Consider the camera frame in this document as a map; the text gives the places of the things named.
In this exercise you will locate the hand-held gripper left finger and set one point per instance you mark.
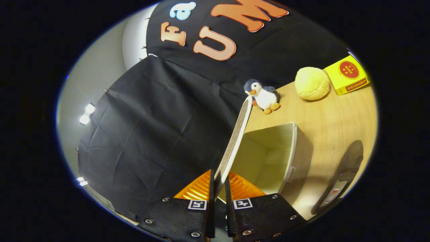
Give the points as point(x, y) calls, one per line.
point(211, 218)

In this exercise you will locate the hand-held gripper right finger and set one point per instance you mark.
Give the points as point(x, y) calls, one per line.
point(229, 218)

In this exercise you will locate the brown fabric storage box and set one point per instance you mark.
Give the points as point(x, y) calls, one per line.
point(268, 158)

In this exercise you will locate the brown fuzzy shoe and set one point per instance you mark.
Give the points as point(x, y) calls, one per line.
point(349, 158)

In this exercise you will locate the penguin plush toy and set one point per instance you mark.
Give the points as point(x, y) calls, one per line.
point(265, 97)

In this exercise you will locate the ceiling light panel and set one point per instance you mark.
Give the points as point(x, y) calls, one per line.
point(86, 114)
point(81, 182)

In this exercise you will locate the yellow bun plush toy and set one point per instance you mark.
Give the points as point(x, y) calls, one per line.
point(312, 84)

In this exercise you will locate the row of small cloth clips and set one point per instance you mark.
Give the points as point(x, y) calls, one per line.
point(144, 47)

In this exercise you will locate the yellow book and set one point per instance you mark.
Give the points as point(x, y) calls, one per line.
point(349, 75)

